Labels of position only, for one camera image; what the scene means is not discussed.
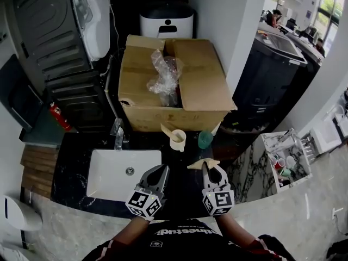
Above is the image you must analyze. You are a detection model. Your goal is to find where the white display basin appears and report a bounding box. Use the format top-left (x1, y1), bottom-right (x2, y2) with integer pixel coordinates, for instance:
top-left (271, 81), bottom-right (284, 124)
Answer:
top-left (309, 118), bottom-right (342, 154)
top-left (333, 104), bottom-right (348, 135)

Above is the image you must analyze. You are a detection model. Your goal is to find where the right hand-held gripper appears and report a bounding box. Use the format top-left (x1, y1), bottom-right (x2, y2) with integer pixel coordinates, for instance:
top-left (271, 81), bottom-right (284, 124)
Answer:
top-left (201, 163), bottom-right (235, 216)

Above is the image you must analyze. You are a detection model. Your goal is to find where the grey door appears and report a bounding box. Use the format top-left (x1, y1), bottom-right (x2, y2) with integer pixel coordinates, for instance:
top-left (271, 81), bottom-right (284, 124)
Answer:
top-left (0, 0), bottom-right (30, 73)

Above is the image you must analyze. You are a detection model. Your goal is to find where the black top-load washing machine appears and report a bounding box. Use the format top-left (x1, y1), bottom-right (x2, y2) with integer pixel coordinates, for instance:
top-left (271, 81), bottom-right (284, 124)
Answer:
top-left (232, 30), bottom-right (308, 125)

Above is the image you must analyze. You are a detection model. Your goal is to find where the white ceramic toilet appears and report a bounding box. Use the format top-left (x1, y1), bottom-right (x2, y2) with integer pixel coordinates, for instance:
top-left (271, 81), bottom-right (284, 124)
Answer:
top-left (0, 243), bottom-right (36, 261)

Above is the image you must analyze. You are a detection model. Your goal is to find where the chrome basin faucet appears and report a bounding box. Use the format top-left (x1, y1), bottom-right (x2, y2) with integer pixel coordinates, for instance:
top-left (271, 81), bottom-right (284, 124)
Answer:
top-left (282, 128), bottom-right (299, 144)
top-left (110, 117), bottom-right (130, 151)

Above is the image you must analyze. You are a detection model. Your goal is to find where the person's right forearm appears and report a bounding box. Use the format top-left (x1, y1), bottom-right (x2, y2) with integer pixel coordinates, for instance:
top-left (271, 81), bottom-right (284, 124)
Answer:
top-left (216, 213), bottom-right (258, 247)

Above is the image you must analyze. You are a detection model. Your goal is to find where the white fixture with black slot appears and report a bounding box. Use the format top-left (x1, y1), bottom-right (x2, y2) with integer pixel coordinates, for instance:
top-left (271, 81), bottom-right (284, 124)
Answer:
top-left (2, 194), bottom-right (44, 232)

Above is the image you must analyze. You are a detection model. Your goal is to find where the brown cardboard box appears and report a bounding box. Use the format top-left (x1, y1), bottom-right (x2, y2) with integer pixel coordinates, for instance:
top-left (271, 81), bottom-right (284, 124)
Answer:
top-left (118, 34), bottom-right (238, 132)

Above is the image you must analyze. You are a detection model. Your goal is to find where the person's black red-striped shirt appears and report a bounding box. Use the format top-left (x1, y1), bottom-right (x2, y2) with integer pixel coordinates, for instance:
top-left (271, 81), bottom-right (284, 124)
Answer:
top-left (81, 219), bottom-right (297, 261)

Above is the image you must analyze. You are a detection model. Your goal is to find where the grey drain hose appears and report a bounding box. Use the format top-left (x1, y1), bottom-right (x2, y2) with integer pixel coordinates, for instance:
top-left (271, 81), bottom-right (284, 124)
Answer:
top-left (104, 69), bottom-right (123, 119)

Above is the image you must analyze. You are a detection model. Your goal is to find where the dark stone platform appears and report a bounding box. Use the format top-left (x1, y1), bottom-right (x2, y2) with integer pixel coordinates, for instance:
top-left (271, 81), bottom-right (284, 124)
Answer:
top-left (18, 102), bottom-right (77, 149)

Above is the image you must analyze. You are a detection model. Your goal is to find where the black ribbed metal appliance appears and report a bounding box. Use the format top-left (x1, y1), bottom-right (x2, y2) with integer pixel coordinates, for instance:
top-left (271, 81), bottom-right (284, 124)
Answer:
top-left (45, 69), bottom-right (123, 133)

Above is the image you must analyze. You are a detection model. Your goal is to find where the white rectangular sink basin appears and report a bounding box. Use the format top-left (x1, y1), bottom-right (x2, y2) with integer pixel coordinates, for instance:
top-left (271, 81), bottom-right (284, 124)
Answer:
top-left (86, 148), bottom-right (163, 202)

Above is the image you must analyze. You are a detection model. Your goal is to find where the red fire extinguisher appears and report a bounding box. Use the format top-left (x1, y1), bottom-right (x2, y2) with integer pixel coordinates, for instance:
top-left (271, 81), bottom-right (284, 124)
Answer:
top-left (49, 102), bottom-right (73, 132)

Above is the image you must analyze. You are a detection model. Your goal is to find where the person's left forearm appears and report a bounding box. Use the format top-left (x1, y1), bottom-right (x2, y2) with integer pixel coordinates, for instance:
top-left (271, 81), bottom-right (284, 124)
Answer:
top-left (111, 216), bottom-right (152, 246)

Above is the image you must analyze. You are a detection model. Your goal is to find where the grey ribbed metal appliance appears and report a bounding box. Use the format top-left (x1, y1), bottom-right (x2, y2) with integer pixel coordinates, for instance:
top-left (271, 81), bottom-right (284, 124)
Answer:
top-left (10, 0), bottom-right (95, 81)

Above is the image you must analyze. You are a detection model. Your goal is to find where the white marble sink cabinet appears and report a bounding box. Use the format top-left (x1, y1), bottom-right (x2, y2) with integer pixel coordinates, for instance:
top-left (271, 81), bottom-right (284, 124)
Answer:
top-left (225, 128), bottom-right (313, 203)

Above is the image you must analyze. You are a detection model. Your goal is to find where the clear plastic bag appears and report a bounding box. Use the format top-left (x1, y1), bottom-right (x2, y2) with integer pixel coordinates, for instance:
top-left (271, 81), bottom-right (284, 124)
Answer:
top-left (146, 49), bottom-right (184, 107)

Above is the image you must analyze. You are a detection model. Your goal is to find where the chrome towel rack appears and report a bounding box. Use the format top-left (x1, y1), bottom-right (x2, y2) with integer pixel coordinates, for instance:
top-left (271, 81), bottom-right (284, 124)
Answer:
top-left (300, 133), bottom-right (318, 164)

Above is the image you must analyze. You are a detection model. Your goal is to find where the black panel with handle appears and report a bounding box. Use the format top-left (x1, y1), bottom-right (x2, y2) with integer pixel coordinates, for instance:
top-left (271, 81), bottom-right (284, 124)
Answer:
top-left (0, 53), bottom-right (44, 132)

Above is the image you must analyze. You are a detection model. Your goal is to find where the wooden pallet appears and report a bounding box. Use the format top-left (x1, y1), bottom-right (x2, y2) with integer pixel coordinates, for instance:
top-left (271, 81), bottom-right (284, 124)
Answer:
top-left (20, 145), bottom-right (59, 200)

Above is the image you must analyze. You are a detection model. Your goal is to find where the round dark tray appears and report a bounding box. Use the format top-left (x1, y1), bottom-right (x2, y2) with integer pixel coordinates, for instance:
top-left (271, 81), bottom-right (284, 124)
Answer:
top-left (219, 118), bottom-right (270, 135)

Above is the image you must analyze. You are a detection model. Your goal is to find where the black cloth item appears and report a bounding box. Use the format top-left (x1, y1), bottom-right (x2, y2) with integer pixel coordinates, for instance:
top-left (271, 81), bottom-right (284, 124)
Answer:
top-left (326, 239), bottom-right (348, 261)

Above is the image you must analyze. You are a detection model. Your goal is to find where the green translucent cup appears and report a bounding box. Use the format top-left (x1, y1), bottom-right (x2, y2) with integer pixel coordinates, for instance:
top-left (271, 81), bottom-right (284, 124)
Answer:
top-left (197, 130), bottom-right (214, 150)

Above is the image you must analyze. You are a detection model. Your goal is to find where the white plastic device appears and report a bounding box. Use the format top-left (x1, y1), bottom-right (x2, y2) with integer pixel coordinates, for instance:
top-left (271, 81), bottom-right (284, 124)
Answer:
top-left (69, 0), bottom-right (111, 62)

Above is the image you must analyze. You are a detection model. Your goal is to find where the white appliance with black lid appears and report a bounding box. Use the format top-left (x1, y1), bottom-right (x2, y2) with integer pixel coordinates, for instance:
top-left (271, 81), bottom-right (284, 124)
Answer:
top-left (139, 2), bottom-right (195, 40)

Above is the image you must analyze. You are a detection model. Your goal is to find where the beige cup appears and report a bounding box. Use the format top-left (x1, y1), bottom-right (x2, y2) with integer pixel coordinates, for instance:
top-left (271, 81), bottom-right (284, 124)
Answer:
top-left (169, 129), bottom-right (187, 152)

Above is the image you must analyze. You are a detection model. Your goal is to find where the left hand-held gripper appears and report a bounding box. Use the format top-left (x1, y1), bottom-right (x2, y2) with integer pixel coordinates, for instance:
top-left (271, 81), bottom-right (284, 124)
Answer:
top-left (125, 164), bottom-right (171, 221)

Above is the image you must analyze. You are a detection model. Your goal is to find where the black marble washstand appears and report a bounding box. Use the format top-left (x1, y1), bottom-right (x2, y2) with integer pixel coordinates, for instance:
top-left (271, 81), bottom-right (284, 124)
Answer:
top-left (50, 130), bottom-right (234, 220)

